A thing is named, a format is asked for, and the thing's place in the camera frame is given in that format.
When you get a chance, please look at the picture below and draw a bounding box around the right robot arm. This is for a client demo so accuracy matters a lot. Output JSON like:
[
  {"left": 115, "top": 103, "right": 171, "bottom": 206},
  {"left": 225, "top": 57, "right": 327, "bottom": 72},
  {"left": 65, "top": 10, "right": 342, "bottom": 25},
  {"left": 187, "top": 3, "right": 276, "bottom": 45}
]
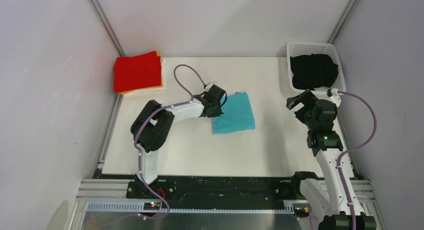
[{"left": 286, "top": 89, "right": 377, "bottom": 230}]

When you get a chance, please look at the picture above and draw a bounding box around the controller board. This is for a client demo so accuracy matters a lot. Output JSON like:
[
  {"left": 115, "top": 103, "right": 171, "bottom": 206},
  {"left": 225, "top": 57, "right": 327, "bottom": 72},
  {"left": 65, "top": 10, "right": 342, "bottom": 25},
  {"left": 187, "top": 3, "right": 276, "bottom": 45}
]
[
  {"left": 293, "top": 206, "right": 312, "bottom": 219},
  {"left": 143, "top": 202, "right": 162, "bottom": 211}
]

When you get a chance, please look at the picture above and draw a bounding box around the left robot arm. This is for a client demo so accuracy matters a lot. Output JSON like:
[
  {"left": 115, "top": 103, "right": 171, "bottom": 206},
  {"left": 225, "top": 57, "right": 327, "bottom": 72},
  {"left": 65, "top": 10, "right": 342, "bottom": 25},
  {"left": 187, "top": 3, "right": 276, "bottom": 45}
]
[{"left": 130, "top": 84, "right": 228, "bottom": 198}]

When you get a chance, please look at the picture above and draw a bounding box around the folded white t-shirt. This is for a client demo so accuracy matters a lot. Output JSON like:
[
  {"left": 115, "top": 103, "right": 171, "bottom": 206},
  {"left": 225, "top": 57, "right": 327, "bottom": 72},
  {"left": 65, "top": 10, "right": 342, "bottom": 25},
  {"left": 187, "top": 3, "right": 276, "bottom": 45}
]
[{"left": 123, "top": 56, "right": 166, "bottom": 95}]

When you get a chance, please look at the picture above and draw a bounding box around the cyan t-shirt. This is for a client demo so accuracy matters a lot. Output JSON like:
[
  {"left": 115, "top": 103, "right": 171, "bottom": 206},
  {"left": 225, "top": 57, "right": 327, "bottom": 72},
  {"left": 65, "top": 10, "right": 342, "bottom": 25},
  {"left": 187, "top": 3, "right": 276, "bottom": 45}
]
[{"left": 212, "top": 92, "right": 256, "bottom": 135}]

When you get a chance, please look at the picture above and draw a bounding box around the aluminium frame rail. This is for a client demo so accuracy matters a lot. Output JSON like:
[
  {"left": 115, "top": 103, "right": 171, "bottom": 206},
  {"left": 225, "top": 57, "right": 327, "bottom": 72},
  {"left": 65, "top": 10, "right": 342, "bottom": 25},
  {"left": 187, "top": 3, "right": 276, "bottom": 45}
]
[{"left": 71, "top": 179, "right": 382, "bottom": 230}]

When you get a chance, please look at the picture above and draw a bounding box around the black t-shirt in basket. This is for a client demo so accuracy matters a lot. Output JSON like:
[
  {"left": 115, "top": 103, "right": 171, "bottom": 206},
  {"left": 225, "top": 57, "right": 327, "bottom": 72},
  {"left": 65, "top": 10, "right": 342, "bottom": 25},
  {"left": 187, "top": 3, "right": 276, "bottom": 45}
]
[{"left": 290, "top": 54, "right": 339, "bottom": 90}]

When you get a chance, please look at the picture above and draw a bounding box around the left controller board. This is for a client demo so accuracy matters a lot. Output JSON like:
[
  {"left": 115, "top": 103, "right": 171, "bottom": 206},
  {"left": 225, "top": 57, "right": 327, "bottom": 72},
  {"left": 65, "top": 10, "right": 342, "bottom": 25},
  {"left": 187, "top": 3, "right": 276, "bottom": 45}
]
[{"left": 143, "top": 202, "right": 162, "bottom": 211}]

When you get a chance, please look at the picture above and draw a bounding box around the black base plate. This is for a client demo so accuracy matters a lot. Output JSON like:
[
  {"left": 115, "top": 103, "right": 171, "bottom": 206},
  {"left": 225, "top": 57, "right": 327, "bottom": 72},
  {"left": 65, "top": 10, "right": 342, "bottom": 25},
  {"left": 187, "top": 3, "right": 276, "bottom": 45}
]
[{"left": 125, "top": 175, "right": 319, "bottom": 211}]

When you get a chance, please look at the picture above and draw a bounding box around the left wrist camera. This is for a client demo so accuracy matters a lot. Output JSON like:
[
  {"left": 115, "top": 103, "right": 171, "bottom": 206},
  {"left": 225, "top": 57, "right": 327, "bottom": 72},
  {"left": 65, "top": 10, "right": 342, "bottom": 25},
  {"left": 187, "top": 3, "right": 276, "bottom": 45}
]
[{"left": 204, "top": 82, "right": 217, "bottom": 91}]

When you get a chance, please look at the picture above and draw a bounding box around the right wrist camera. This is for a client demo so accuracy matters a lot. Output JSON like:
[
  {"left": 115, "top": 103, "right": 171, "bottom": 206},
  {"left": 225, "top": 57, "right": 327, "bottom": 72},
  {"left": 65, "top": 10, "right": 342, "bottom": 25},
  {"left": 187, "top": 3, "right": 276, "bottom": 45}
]
[{"left": 326, "top": 88, "right": 341, "bottom": 108}]

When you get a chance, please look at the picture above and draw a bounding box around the folded orange t-shirt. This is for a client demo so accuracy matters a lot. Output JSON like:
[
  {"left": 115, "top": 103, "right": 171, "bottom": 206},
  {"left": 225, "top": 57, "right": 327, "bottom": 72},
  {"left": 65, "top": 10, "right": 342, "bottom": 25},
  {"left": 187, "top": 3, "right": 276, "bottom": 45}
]
[{"left": 119, "top": 51, "right": 164, "bottom": 96}]

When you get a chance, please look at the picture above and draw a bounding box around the folded red t-shirt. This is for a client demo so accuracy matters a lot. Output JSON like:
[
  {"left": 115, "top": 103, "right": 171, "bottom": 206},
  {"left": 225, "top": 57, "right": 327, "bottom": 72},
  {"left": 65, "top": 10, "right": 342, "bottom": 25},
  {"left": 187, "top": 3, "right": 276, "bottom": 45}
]
[{"left": 113, "top": 50, "right": 163, "bottom": 93}]

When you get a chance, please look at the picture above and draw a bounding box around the right controller board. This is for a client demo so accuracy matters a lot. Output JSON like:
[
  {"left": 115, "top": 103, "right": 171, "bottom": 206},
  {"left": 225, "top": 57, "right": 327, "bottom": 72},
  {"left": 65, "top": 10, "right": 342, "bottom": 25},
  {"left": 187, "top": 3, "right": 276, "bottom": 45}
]
[{"left": 293, "top": 206, "right": 312, "bottom": 219}]

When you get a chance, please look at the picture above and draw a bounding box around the white plastic basket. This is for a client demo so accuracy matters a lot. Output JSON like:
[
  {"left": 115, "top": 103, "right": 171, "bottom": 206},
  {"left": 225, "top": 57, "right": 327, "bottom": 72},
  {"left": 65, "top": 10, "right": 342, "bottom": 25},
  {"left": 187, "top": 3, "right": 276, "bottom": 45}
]
[{"left": 286, "top": 41, "right": 347, "bottom": 96}]

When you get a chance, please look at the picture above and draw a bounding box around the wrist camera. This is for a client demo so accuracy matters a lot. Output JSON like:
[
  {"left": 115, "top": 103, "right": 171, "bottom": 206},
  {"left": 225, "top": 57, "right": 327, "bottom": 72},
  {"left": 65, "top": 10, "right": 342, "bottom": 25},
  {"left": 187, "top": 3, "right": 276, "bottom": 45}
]
[
  {"left": 204, "top": 82, "right": 217, "bottom": 91},
  {"left": 326, "top": 88, "right": 341, "bottom": 108}
]

